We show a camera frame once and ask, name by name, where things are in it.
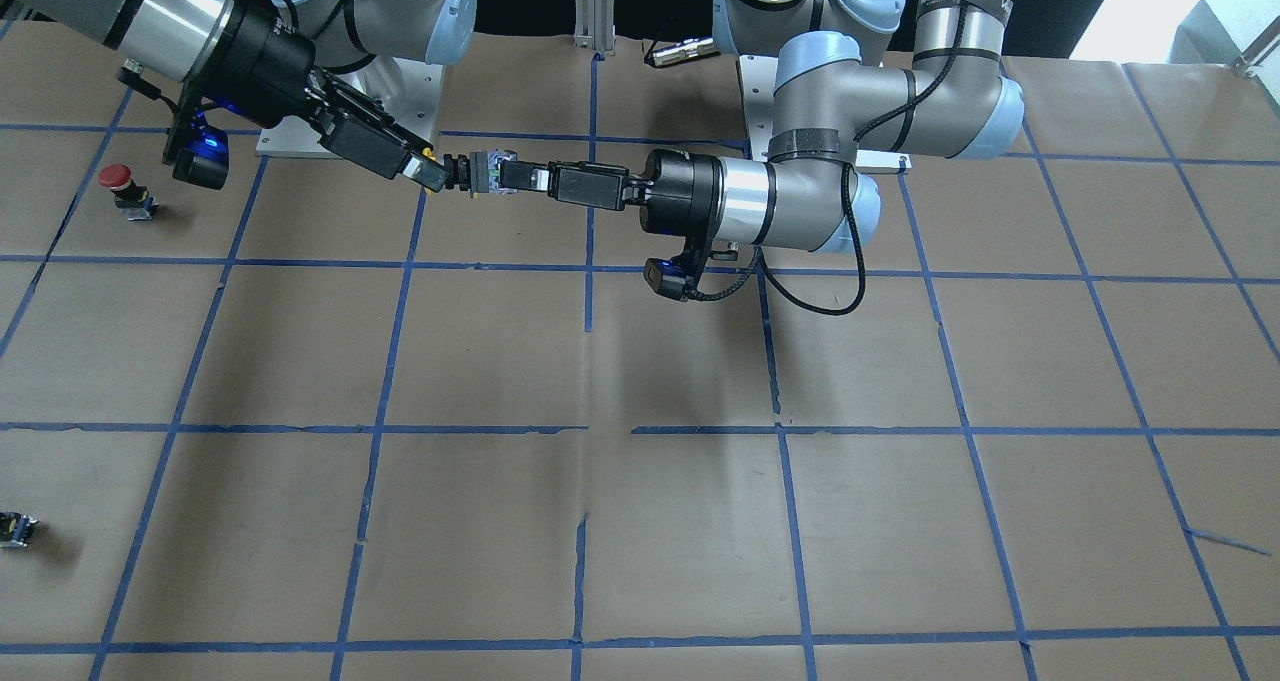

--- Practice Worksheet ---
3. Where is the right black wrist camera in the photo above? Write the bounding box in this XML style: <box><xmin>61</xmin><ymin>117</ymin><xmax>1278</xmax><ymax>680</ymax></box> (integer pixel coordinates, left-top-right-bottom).
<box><xmin>163</xmin><ymin>102</ymin><xmax>230</xmax><ymax>189</ymax></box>

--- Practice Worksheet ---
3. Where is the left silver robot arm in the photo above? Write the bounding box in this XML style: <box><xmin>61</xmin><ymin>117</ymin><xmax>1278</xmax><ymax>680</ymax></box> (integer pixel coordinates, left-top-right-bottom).
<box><xmin>481</xmin><ymin>0</ymin><xmax>1025</xmax><ymax>253</ymax></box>

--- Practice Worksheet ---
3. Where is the red push button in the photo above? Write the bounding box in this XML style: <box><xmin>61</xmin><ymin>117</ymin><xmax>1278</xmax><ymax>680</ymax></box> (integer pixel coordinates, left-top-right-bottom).
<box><xmin>97</xmin><ymin>163</ymin><xmax>157</xmax><ymax>221</ymax></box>

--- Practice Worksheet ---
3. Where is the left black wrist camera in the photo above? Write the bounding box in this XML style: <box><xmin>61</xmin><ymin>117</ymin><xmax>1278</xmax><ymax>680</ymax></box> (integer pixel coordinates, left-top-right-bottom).
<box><xmin>643</xmin><ymin>239</ymin><xmax>760</xmax><ymax>302</ymax></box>

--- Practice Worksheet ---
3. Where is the aluminium frame post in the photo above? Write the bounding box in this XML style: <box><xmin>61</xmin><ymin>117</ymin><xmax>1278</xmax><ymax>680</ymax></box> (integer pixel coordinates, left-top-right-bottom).
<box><xmin>573</xmin><ymin>0</ymin><xmax>616</xmax><ymax>58</ymax></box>

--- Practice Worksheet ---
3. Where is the brown paper table cover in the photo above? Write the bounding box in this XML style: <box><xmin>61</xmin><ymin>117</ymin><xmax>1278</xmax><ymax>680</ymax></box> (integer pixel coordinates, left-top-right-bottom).
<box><xmin>1</xmin><ymin>22</ymin><xmax>1279</xmax><ymax>680</ymax></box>

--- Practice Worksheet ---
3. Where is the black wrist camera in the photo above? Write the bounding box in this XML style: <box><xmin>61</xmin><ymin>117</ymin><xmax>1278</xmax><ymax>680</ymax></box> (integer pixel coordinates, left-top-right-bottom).
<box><xmin>643</xmin><ymin>239</ymin><xmax>760</xmax><ymax>302</ymax></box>
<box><xmin>163</xmin><ymin>102</ymin><xmax>230</xmax><ymax>189</ymax></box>

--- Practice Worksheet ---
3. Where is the yellow push button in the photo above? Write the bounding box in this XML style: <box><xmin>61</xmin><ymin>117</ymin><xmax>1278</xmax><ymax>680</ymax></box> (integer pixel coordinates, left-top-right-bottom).
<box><xmin>412</xmin><ymin>148</ymin><xmax>518</xmax><ymax>195</ymax></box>

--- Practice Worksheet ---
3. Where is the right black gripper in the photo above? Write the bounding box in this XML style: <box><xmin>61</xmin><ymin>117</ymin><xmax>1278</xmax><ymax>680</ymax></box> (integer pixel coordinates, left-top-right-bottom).
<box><xmin>195</xmin><ymin>6</ymin><xmax>451</xmax><ymax>192</ymax></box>

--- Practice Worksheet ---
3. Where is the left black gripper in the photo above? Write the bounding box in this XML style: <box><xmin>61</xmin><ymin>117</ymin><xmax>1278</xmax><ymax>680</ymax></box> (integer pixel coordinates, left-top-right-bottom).
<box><xmin>498</xmin><ymin>148</ymin><xmax>723</xmax><ymax>236</ymax></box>

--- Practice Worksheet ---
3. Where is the silver cable connector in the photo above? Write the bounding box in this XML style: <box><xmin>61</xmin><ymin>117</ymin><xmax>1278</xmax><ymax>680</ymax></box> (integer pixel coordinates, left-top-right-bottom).
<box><xmin>643</xmin><ymin>37</ymin><xmax>721</xmax><ymax>69</ymax></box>

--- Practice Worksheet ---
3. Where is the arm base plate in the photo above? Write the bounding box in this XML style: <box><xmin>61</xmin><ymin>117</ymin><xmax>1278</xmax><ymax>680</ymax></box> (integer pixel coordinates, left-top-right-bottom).
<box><xmin>740</xmin><ymin>56</ymin><xmax>913</xmax><ymax>175</ymax></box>
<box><xmin>256</xmin><ymin>49</ymin><xmax>445</xmax><ymax>163</ymax></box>

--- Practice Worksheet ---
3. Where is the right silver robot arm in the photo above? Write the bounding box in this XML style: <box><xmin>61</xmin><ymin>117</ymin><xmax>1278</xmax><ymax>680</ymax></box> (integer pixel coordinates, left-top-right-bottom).
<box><xmin>18</xmin><ymin>0</ymin><xmax>477</xmax><ymax>192</ymax></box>

